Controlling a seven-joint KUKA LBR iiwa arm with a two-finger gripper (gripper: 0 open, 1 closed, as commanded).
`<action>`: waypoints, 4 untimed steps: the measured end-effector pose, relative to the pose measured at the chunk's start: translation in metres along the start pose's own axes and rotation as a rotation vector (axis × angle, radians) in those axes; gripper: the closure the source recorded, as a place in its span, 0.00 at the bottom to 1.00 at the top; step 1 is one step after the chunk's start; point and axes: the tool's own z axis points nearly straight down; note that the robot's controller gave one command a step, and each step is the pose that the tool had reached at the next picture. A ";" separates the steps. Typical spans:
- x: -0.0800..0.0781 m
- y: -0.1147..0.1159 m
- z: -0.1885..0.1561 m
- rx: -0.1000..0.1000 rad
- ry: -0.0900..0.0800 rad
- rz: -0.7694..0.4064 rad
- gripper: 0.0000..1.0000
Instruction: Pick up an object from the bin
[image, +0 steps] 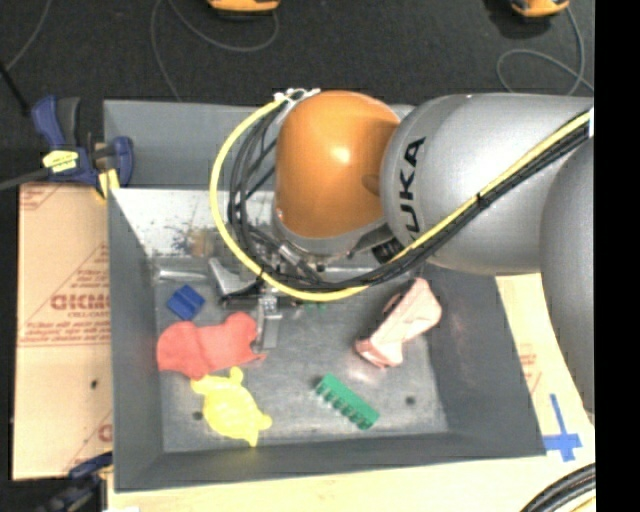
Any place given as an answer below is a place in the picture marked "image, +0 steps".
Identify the yellow toy turtle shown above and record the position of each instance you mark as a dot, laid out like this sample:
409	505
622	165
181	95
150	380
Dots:
231	407

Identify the blue flat block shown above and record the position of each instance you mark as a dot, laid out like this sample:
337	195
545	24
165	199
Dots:
185	302

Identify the brown cardboard board red print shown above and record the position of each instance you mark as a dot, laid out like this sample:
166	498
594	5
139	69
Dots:
60	300

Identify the red cloth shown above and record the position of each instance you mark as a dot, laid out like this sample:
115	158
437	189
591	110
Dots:
210	345

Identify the grey metal bin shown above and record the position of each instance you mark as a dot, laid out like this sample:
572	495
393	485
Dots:
300	350

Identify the green toothed block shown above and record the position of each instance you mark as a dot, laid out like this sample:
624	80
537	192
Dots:
345	400

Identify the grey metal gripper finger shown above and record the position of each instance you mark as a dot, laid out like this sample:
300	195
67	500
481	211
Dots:
259	330
270	327

